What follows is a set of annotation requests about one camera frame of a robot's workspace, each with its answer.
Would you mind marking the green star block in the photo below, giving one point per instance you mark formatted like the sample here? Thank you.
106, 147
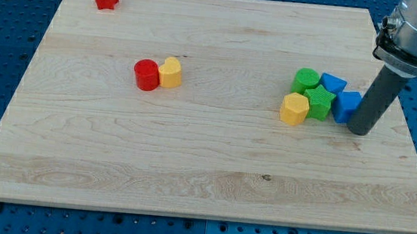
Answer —
320, 102

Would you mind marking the yellow heart block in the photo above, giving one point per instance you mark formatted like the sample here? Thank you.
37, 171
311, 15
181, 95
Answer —
170, 73

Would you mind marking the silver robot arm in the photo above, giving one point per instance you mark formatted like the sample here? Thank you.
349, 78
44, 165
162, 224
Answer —
396, 47

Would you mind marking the yellow hexagon block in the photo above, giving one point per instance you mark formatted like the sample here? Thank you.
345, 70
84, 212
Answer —
294, 109

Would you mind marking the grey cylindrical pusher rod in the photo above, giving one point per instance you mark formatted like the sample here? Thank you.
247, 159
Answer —
380, 95

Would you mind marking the green cylinder block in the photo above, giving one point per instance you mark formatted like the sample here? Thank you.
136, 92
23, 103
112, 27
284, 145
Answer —
305, 78

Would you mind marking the blue triangle block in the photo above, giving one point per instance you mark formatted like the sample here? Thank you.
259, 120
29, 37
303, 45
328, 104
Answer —
332, 84

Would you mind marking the blue cube block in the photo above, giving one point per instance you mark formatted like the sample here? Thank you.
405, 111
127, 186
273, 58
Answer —
344, 105

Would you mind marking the light wooden board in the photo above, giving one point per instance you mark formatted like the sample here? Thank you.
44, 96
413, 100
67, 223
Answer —
79, 133

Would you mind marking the red cylinder block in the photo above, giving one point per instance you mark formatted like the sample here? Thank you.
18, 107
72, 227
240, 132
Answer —
146, 74

